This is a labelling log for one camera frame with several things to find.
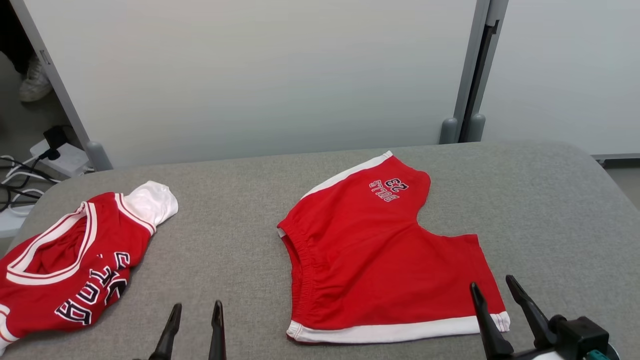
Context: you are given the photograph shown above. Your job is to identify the grey partition foot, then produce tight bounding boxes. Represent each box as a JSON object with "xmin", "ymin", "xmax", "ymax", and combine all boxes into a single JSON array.
[
  {"xmin": 467, "ymin": 113, "xmax": 487, "ymax": 143},
  {"xmin": 440, "ymin": 117, "xmax": 459, "ymax": 145},
  {"xmin": 85, "ymin": 141, "xmax": 114, "ymax": 172}
]

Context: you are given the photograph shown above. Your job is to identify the wide white partition panel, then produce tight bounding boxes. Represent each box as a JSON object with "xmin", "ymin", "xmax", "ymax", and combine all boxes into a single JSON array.
[{"xmin": 10, "ymin": 0, "xmax": 493, "ymax": 170}]

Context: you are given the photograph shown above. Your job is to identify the white sneaker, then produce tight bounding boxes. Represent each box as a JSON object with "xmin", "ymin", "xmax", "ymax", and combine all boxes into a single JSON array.
[{"xmin": 19, "ymin": 55, "xmax": 54, "ymax": 103}]

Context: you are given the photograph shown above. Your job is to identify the white flat box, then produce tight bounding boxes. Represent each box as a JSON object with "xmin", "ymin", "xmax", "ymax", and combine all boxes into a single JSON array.
[{"xmin": 0, "ymin": 202, "xmax": 32, "ymax": 239}]

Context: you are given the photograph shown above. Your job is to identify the red shorts with white stripe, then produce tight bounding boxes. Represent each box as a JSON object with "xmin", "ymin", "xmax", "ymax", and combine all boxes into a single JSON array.
[{"xmin": 277, "ymin": 151, "xmax": 511, "ymax": 345}]

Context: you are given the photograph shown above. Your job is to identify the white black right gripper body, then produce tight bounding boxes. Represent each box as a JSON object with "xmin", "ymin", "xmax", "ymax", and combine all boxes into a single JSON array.
[{"xmin": 492, "ymin": 315, "xmax": 622, "ymax": 360}]

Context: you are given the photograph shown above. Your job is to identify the narrow white partition panel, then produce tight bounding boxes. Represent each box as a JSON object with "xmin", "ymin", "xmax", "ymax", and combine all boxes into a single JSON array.
[{"xmin": 480, "ymin": 0, "xmax": 640, "ymax": 157}]

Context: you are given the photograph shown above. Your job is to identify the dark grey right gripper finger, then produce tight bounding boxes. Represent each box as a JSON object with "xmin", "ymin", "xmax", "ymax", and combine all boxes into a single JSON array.
[
  {"xmin": 506, "ymin": 275, "xmax": 557, "ymax": 350},
  {"xmin": 470, "ymin": 282, "xmax": 515, "ymax": 359}
]

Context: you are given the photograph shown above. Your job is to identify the black power adapter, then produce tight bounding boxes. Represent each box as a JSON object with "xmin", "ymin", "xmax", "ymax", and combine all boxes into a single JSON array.
[{"xmin": 43, "ymin": 126, "xmax": 69, "ymax": 150}]

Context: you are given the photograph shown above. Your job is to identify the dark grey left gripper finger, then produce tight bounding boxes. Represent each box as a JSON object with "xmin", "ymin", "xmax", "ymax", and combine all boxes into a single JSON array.
[
  {"xmin": 208, "ymin": 300, "xmax": 227, "ymax": 360},
  {"xmin": 149, "ymin": 303, "xmax": 183, "ymax": 360}
]

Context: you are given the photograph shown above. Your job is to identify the white power cable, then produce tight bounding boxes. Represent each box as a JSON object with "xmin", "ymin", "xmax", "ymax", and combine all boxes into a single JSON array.
[{"xmin": 0, "ymin": 155, "xmax": 48, "ymax": 217}]

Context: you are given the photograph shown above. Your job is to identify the white power strip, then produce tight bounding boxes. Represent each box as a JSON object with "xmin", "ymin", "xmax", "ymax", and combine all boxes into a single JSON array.
[{"xmin": 30, "ymin": 140, "xmax": 91, "ymax": 179}]

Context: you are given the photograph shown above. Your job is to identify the red white Bulls jersey shirt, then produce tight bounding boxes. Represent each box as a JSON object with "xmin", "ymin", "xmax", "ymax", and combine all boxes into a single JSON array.
[{"xmin": 0, "ymin": 181, "xmax": 179, "ymax": 354}]

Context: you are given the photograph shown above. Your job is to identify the black power cable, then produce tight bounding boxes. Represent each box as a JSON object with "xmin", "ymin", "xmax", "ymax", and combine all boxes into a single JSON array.
[{"xmin": 0, "ymin": 148, "xmax": 62, "ymax": 211}]

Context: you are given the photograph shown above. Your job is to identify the dark trouser leg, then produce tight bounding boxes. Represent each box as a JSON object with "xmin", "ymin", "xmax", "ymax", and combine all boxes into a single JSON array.
[{"xmin": 0, "ymin": 0, "xmax": 34, "ymax": 76}]

